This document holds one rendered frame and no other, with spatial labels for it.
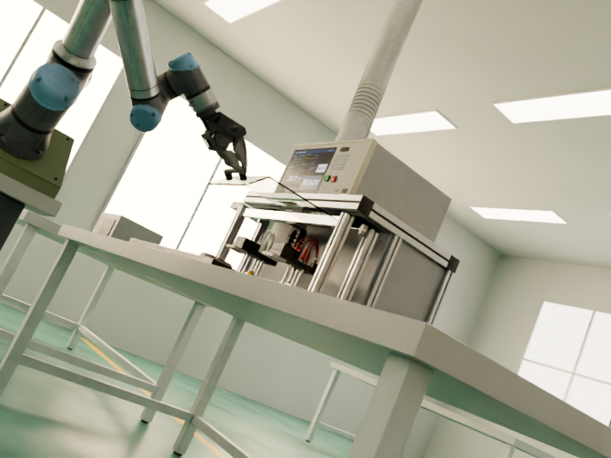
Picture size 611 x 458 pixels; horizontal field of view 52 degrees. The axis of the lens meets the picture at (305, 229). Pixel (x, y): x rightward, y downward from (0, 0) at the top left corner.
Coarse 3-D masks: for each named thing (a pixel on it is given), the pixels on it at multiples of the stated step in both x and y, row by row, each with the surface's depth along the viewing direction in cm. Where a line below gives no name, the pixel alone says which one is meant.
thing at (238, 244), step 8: (240, 240) 205; (248, 240) 204; (232, 248) 204; (240, 248) 203; (248, 248) 204; (256, 248) 206; (256, 256) 206; (264, 256) 207; (256, 264) 210; (272, 264) 209; (256, 272) 208
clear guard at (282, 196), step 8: (248, 176) 187; (256, 176) 182; (264, 176) 179; (216, 184) 189; (224, 184) 185; (232, 184) 180; (240, 184) 176; (248, 184) 196; (256, 184) 192; (264, 184) 188; (272, 184) 184; (280, 184) 180; (256, 192) 201; (264, 192) 197; (272, 192) 192; (280, 192) 188; (288, 192) 184; (272, 200) 203; (280, 200) 198; (288, 200) 193; (296, 200) 189; (304, 200) 185; (288, 208) 204; (296, 208) 199; (304, 208) 195; (312, 208) 190; (320, 208) 188
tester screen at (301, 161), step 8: (296, 152) 222; (304, 152) 218; (312, 152) 214; (320, 152) 209; (328, 152) 205; (296, 160) 219; (304, 160) 215; (312, 160) 211; (320, 160) 207; (328, 160) 203; (288, 168) 221; (296, 168) 217; (304, 168) 213; (288, 176) 218; (304, 176) 210
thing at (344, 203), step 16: (256, 208) 231; (272, 208) 220; (336, 208) 182; (352, 208) 175; (368, 208) 175; (352, 224) 211; (368, 224) 202; (384, 224) 179; (400, 224) 182; (416, 240) 186; (432, 256) 190; (448, 256) 194
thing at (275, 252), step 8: (272, 248) 188; (280, 248) 184; (288, 248) 184; (272, 256) 183; (280, 256) 183; (288, 256) 184; (296, 256) 186; (288, 264) 192; (296, 264) 186; (304, 264) 187; (296, 272) 190; (304, 272) 193; (312, 272) 189; (288, 280) 191; (296, 280) 187
